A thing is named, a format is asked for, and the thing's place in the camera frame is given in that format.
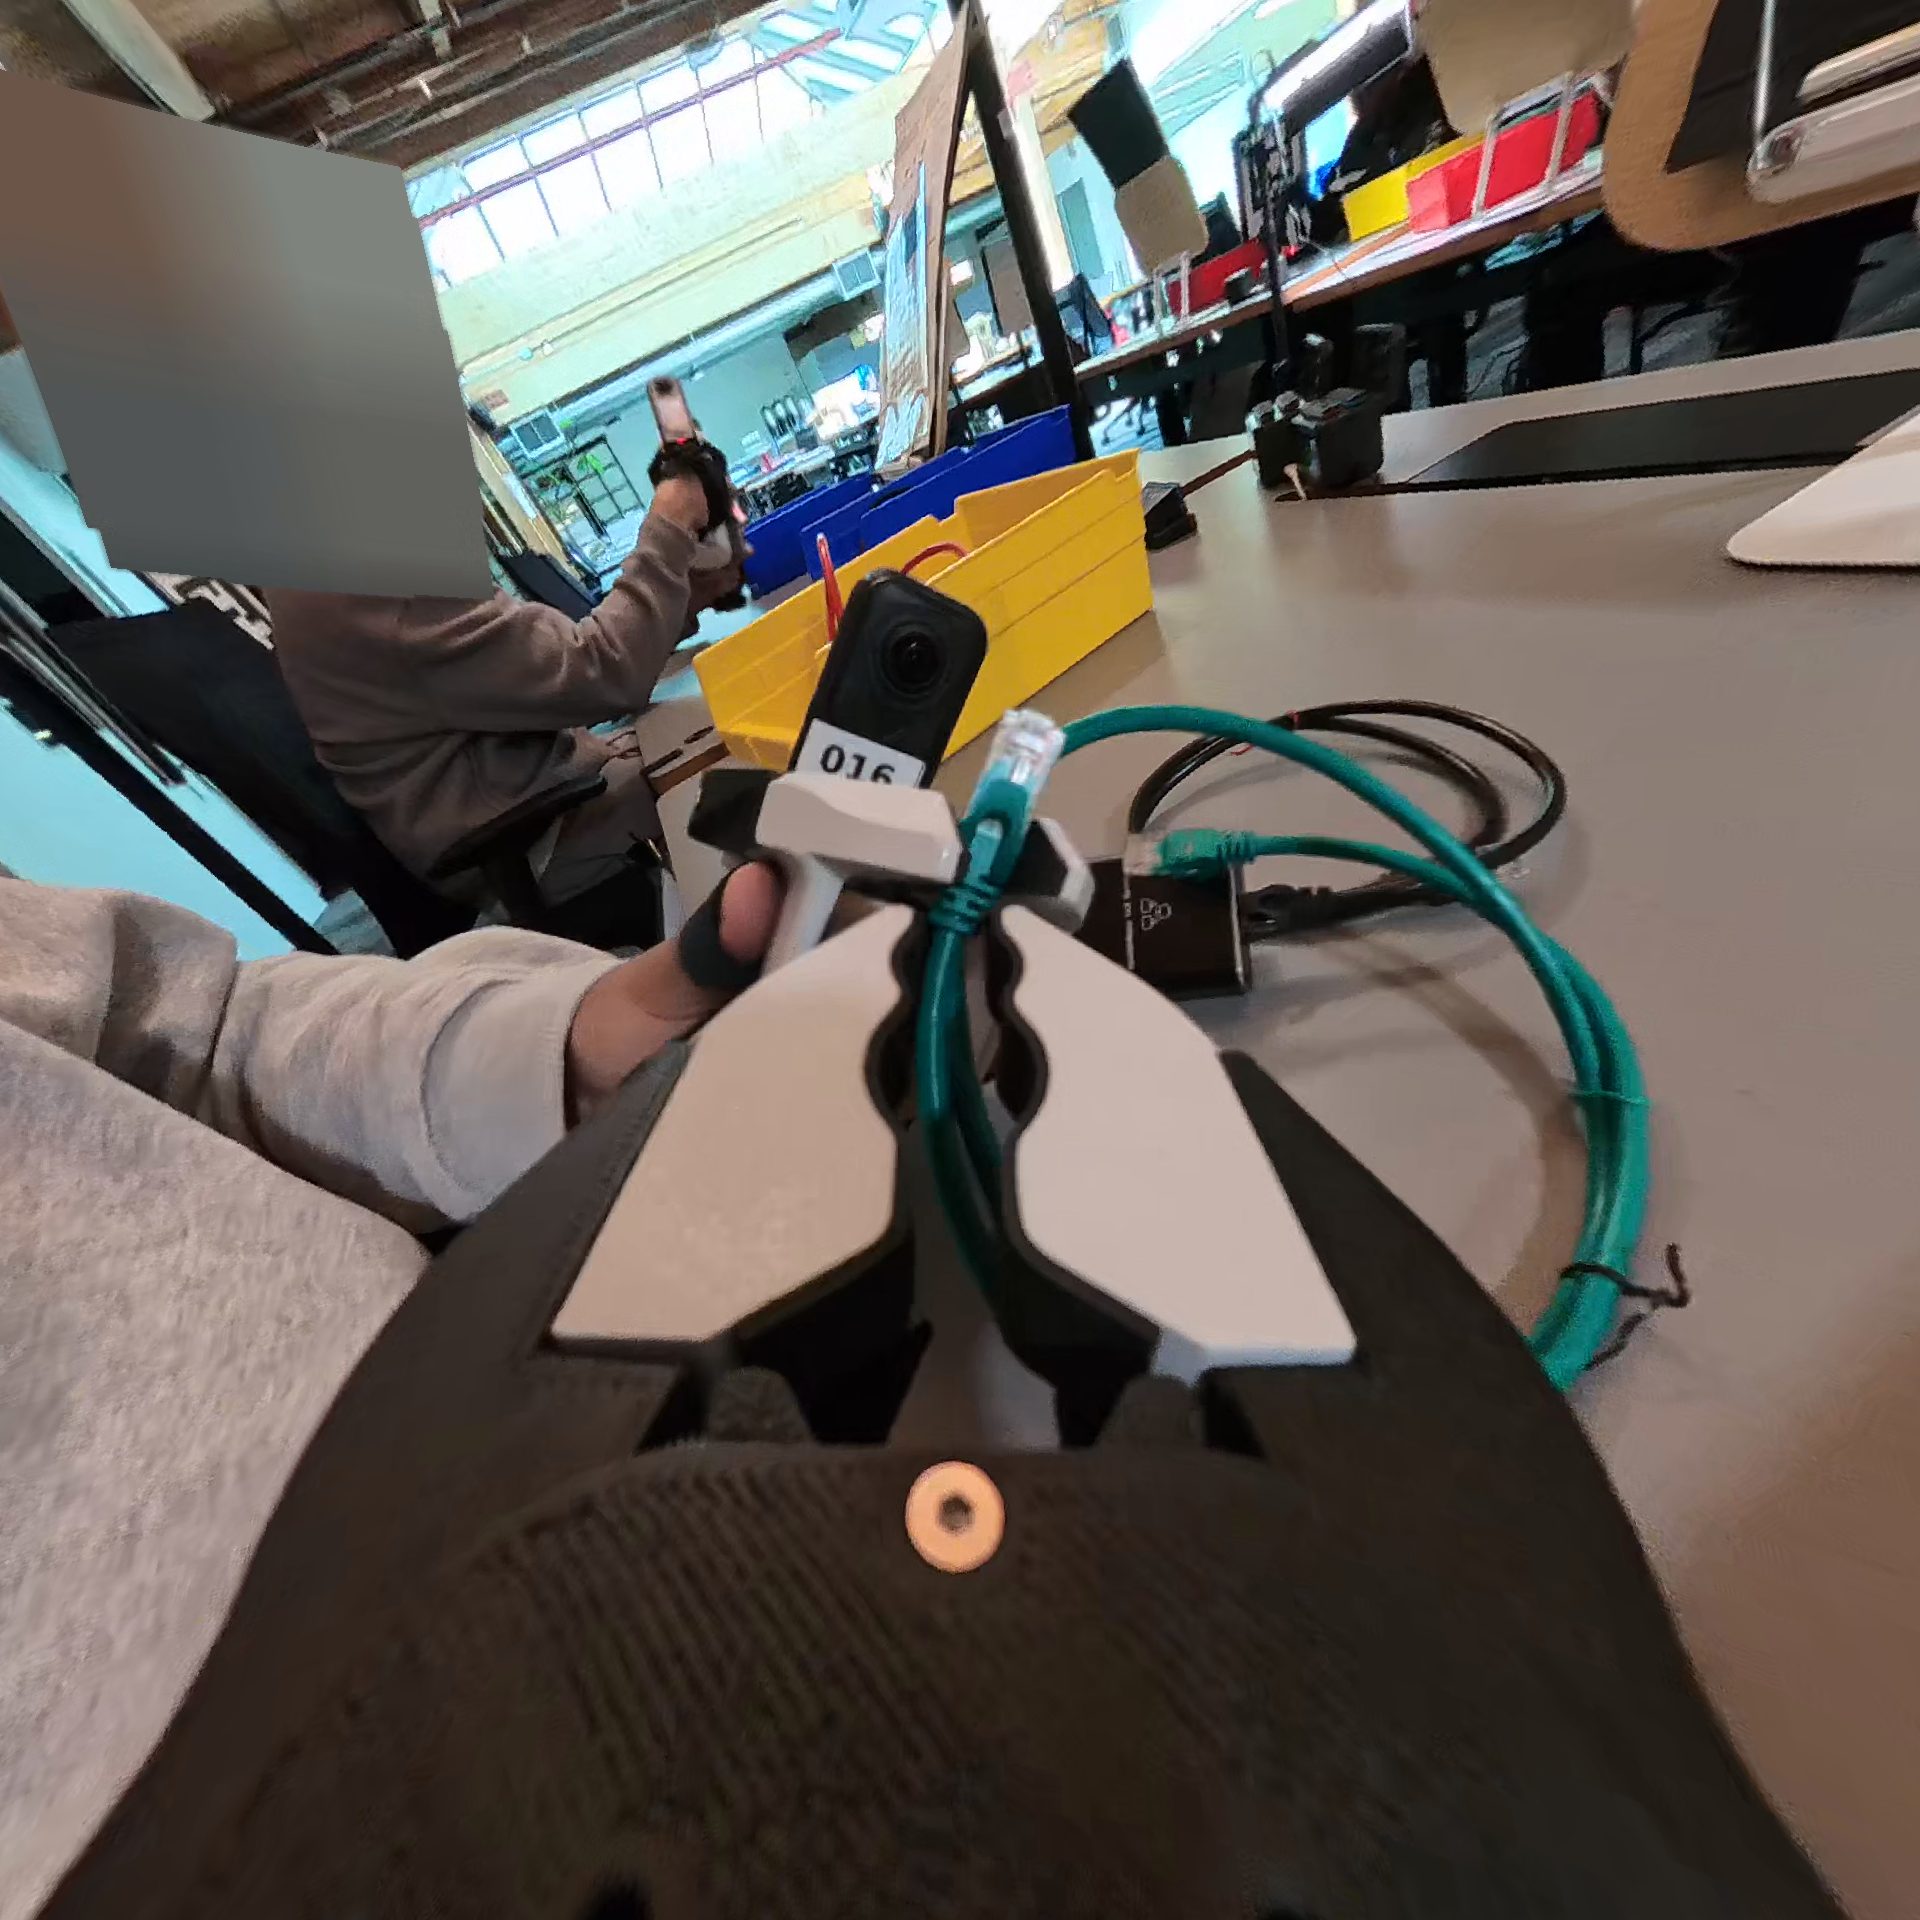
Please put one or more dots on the small yellow plastic bin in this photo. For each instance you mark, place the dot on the small yellow plastic bin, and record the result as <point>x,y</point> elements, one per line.
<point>1380,203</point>

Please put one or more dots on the person's grey sweatshirt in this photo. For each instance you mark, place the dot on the person's grey sweatshirt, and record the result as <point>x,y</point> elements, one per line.
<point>150,1500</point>

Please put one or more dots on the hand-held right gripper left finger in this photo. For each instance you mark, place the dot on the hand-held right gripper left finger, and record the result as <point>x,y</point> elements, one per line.
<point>750,1170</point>

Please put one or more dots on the blue plastic bin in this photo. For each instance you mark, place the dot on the blue plastic bin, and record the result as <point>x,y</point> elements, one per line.
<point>975,459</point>
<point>789,532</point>

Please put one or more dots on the black twist tie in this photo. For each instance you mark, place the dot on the black twist tie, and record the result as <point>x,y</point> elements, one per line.
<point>1599,1275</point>

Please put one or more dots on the black power adapter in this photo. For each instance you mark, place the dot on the black power adapter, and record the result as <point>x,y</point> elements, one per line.
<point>1165,512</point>

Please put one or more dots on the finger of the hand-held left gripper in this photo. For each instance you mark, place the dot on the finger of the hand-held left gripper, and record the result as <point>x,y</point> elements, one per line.
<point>1062,892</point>

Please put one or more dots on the black desk clamp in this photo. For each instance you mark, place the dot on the black desk clamp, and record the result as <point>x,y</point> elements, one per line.
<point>1328,435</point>

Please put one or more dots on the black desk mat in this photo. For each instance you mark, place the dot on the black desk mat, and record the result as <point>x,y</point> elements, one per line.
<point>1650,442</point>

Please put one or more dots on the black office chair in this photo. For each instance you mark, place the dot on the black office chair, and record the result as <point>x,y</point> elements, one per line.
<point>164,721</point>

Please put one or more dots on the black board with brown edge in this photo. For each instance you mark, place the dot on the black board with brown edge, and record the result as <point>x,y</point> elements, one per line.
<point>1658,165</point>

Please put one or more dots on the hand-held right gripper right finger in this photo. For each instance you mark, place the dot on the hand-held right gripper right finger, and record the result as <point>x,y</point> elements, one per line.
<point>1170,1170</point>

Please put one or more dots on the silver laptop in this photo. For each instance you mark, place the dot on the silver laptop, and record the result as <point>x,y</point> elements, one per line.
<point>1845,143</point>

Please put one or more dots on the person's left hand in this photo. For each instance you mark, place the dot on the person's left hand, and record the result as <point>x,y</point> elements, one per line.
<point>644,1012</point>

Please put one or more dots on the black network splitter box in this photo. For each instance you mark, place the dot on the black network splitter box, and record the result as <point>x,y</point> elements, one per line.
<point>1185,939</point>

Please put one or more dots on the red plastic bin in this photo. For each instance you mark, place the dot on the red plastic bin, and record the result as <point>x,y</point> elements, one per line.
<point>1501,176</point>

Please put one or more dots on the cluttered work table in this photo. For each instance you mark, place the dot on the cluttered work table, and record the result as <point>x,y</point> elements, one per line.
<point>1350,284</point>

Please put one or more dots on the black pole stand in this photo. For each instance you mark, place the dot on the black pole stand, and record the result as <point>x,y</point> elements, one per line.
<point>1020,195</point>

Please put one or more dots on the brown cardboard panel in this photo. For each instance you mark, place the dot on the brown cardboard panel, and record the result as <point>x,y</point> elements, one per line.
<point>915,255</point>

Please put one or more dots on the person's left forearm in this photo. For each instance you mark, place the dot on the person's left forearm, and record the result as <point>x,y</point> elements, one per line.
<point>301,1035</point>

